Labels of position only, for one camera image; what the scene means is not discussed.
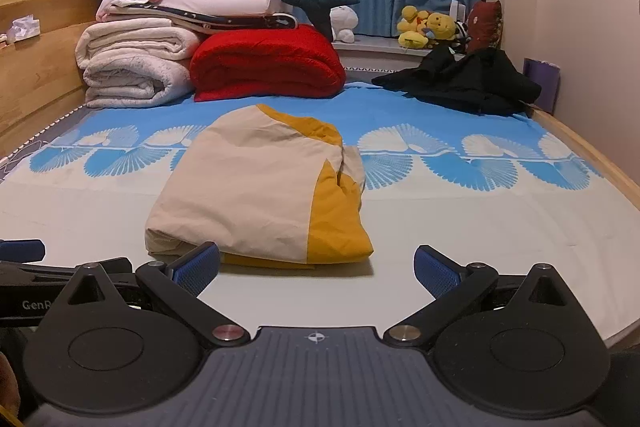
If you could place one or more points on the white fluffy folded blanket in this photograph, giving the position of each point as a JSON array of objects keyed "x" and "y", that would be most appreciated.
[{"x": 130, "y": 82}]

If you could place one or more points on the blue patterned bed sheet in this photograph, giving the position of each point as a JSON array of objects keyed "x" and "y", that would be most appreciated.
[{"x": 500, "y": 227}]

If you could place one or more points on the white plastic object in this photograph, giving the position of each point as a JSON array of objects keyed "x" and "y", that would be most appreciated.
[{"x": 458, "y": 11}]

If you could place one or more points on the yellow duck plush toy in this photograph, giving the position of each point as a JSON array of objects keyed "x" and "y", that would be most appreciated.
[{"x": 412, "y": 24}]

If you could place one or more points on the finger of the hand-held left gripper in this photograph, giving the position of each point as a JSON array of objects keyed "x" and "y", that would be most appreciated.
[
  {"x": 35, "y": 273},
  {"x": 22, "y": 251}
]

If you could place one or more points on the black clothes pile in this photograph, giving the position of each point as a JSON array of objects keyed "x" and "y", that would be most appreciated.
[{"x": 460, "y": 82}]

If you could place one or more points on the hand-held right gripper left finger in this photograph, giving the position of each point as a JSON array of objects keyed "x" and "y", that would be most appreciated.
[{"x": 197, "y": 269}]

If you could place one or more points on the beige and yellow jacket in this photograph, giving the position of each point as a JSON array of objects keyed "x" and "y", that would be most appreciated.
[{"x": 240, "y": 187}]

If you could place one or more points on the red folded quilt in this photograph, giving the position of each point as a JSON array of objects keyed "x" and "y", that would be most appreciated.
[{"x": 265, "y": 62}]

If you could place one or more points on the purple bag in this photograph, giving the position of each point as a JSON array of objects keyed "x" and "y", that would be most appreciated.
[{"x": 542, "y": 84}]

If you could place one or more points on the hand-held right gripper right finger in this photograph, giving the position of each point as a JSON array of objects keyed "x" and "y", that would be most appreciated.
[{"x": 436, "y": 273}]

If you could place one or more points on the tissue pack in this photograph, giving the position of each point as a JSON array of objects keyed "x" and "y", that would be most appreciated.
[{"x": 25, "y": 29}]

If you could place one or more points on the grey window ledge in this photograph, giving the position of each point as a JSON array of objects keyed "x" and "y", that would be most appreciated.
[{"x": 385, "y": 57}]

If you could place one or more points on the yellow bear plush toy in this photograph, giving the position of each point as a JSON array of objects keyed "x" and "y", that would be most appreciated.
[{"x": 442, "y": 27}]

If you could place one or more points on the white pink folded bedding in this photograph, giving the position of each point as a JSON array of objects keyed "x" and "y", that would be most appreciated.
[{"x": 220, "y": 3}]

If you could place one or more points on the black white striped plush toy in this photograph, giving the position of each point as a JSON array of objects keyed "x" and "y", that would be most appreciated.
[{"x": 464, "y": 38}]

